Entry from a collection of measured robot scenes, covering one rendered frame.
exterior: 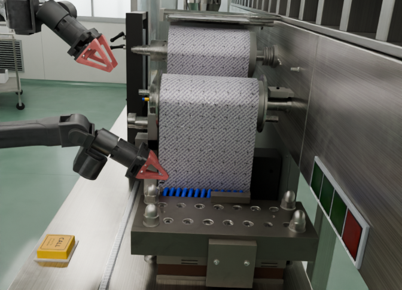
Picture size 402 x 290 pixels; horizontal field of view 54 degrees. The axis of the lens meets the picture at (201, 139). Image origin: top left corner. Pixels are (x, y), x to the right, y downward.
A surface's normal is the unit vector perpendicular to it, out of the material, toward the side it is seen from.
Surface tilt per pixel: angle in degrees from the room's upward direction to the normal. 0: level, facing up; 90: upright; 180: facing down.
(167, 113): 90
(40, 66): 90
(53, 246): 0
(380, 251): 90
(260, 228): 0
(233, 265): 90
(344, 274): 0
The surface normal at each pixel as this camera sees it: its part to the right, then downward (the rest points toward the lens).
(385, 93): -1.00, -0.04
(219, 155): 0.01, 0.34
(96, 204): 0.05, -0.94
